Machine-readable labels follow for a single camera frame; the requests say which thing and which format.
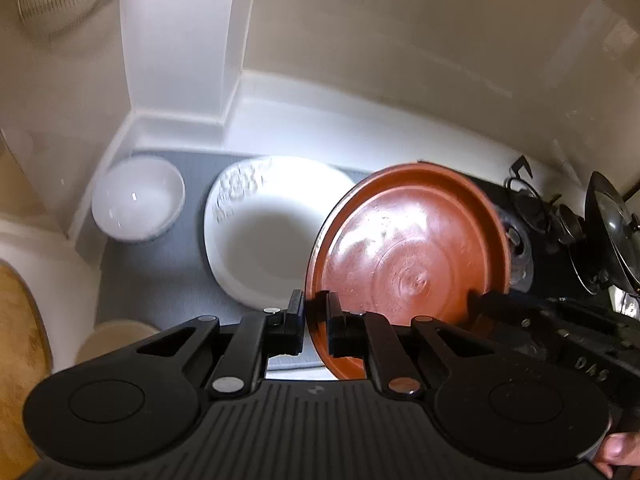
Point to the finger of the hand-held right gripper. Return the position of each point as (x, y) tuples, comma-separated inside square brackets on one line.
[(510, 307)]

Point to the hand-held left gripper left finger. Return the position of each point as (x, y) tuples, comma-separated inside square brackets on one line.
[(297, 320)]

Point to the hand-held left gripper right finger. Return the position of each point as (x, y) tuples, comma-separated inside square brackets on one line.
[(331, 320)]

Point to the white square plate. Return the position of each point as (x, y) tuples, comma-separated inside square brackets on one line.
[(270, 240)]

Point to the brown round plate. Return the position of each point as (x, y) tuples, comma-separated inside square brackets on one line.
[(400, 240)]

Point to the white bowl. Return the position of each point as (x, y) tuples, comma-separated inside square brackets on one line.
[(137, 200)]

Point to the person's right hand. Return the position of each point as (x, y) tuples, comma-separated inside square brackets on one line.
[(620, 452)]

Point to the black gas stove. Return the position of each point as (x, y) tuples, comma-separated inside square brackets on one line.
[(545, 270)]

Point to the stove burner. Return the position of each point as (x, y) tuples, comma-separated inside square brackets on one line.
[(520, 255)]

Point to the black pot support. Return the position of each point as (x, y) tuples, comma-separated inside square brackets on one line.
[(535, 210)]

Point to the black pan with glass lid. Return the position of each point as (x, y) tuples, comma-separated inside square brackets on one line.
[(612, 225)]

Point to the grey mat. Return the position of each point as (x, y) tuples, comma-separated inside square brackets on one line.
[(150, 270)]

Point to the round wooden cutting board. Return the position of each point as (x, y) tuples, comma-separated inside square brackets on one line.
[(20, 360)]

